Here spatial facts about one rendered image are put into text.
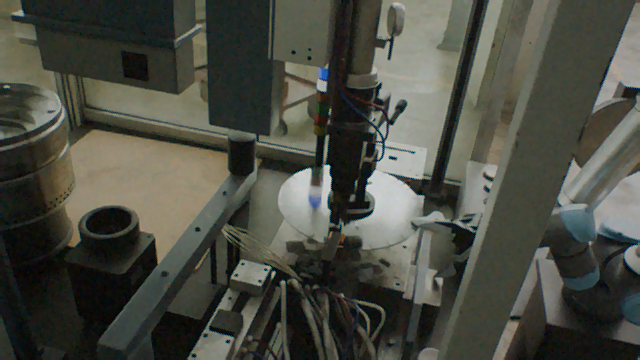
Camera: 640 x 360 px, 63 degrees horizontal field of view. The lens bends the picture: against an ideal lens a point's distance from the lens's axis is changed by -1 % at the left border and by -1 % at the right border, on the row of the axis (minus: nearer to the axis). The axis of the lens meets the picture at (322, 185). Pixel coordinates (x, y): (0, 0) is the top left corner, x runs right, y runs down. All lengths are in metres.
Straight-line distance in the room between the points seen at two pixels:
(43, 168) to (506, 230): 1.02
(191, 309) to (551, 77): 0.89
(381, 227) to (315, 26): 0.51
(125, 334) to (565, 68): 0.64
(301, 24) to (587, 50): 0.51
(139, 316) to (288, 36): 0.46
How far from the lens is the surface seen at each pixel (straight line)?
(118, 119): 1.94
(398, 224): 1.16
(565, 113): 0.36
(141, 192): 1.58
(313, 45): 0.79
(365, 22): 0.83
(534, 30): 4.20
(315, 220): 1.13
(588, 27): 0.34
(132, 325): 0.80
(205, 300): 1.12
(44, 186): 1.25
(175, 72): 0.97
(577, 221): 1.09
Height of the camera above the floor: 1.63
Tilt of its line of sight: 33 degrees down
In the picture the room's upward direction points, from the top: 6 degrees clockwise
